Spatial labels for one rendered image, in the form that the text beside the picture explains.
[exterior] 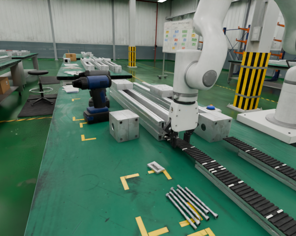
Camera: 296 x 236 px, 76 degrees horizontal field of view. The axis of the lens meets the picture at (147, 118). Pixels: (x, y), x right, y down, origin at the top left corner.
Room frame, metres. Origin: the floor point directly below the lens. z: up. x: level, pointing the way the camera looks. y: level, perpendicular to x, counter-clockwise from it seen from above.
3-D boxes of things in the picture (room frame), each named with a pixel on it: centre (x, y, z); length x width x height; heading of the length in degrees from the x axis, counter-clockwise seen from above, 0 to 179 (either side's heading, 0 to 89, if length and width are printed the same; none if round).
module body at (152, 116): (1.06, 0.08, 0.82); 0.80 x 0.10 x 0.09; 25
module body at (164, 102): (1.14, -0.09, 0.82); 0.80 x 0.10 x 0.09; 25
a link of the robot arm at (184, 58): (0.62, -0.12, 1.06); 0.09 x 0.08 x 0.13; 22
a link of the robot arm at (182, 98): (0.62, -0.12, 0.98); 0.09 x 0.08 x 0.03; 115
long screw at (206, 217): (0.35, -0.11, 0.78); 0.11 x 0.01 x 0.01; 31
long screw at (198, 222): (0.34, -0.09, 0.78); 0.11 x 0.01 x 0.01; 30
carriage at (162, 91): (1.14, -0.09, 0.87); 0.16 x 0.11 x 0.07; 25
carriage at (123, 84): (1.28, 0.19, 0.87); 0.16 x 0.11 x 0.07; 25
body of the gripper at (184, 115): (0.62, -0.12, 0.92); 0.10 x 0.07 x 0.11; 115
